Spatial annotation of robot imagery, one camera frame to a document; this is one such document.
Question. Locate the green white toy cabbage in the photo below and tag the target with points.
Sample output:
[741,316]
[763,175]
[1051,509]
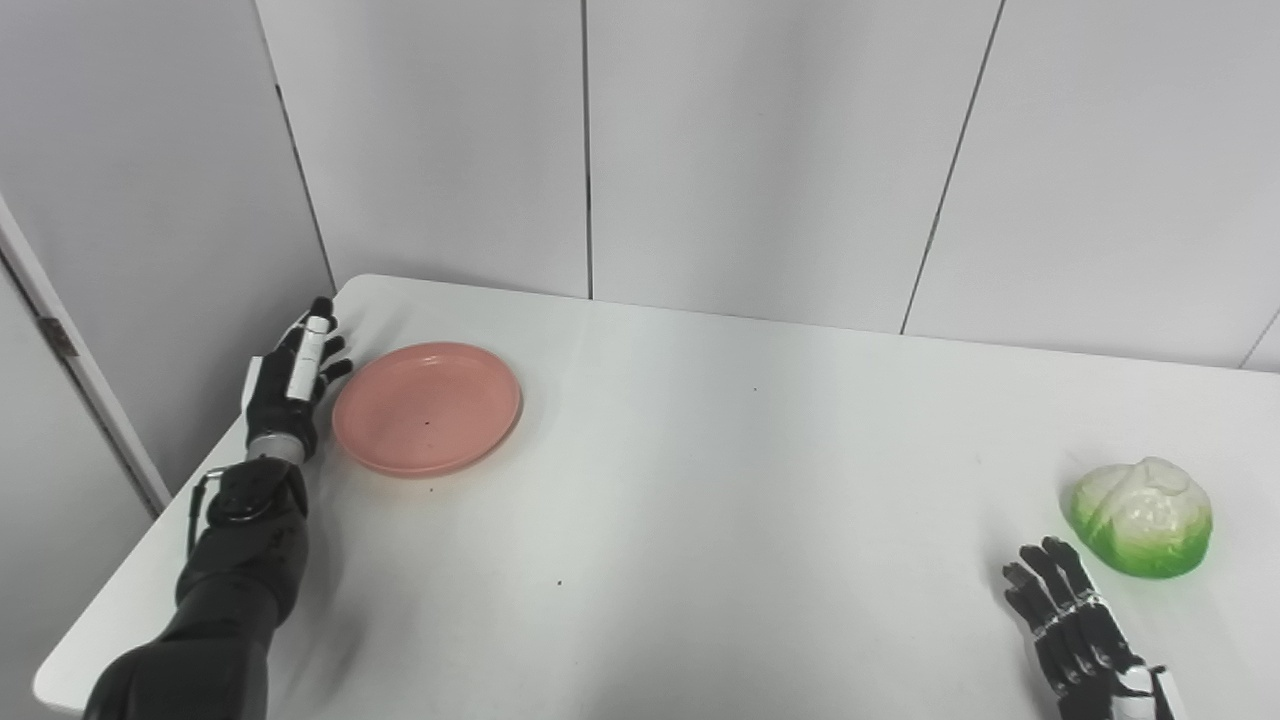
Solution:
[1140,520]

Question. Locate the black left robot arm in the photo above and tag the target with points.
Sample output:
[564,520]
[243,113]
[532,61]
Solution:
[235,580]

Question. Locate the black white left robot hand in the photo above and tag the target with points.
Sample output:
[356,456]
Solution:
[272,400]

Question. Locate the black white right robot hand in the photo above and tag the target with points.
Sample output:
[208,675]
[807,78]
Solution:
[1080,640]

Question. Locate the pink round plate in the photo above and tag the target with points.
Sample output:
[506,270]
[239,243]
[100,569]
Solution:
[425,408]

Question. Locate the metal wall hinge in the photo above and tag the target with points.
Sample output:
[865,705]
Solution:
[58,338]

